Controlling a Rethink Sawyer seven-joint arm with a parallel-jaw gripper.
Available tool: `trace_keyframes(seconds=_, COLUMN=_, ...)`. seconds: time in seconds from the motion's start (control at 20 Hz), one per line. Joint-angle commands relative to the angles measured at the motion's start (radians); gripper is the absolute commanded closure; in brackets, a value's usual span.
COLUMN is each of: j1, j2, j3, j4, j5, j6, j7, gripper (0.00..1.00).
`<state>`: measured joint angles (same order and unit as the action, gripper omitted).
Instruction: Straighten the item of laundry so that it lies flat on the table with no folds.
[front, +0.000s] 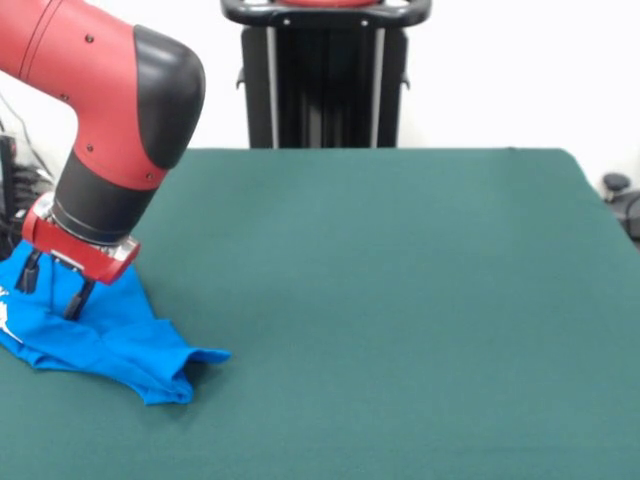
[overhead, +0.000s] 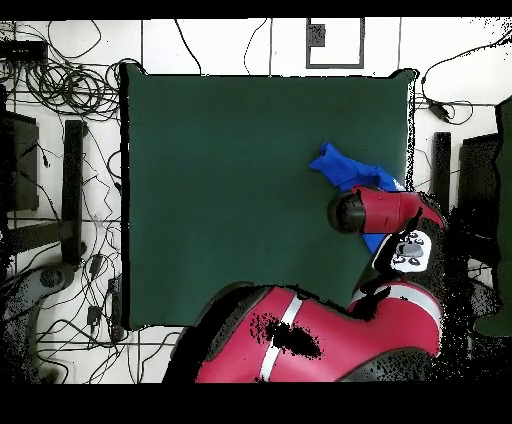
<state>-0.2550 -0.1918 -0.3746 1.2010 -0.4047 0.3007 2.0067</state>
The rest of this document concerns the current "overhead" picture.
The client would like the black power strip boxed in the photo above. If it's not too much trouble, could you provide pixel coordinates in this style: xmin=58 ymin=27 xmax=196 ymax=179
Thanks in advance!
xmin=0 ymin=40 xmax=49 ymax=64
xmin=107 ymin=276 xmax=126 ymax=342

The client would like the grey square frame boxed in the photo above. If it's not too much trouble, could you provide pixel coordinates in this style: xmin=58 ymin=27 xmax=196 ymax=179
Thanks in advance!
xmin=305 ymin=17 xmax=366 ymax=70

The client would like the blue shirt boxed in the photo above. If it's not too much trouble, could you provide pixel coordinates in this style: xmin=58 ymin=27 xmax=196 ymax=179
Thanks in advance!
xmin=308 ymin=141 xmax=410 ymax=256

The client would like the small grey square plate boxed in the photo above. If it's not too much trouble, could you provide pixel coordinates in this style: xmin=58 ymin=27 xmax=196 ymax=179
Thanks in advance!
xmin=309 ymin=23 xmax=327 ymax=48

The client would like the dark box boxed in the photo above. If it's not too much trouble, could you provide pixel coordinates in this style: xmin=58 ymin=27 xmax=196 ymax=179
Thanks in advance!
xmin=454 ymin=133 xmax=503 ymax=241
xmin=0 ymin=111 xmax=40 ymax=213

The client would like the dark green table cloth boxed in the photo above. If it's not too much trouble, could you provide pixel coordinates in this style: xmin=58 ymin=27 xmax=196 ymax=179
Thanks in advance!
xmin=119 ymin=63 xmax=419 ymax=332

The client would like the black cable coil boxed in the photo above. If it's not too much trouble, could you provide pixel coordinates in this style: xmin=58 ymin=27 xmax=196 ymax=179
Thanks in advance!
xmin=25 ymin=59 xmax=121 ymax=121

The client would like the black office chair base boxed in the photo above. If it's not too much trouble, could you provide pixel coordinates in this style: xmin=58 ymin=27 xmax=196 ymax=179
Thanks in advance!
xmin=463 ymin=275 xmax=502 ymax=319
xmin=0 ymin=263 xmax=77 ymax=321

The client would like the green cloth on side table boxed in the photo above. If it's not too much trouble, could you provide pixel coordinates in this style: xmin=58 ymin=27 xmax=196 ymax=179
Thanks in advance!
xmin=473 ymin=95 xmax=512 ymax=337

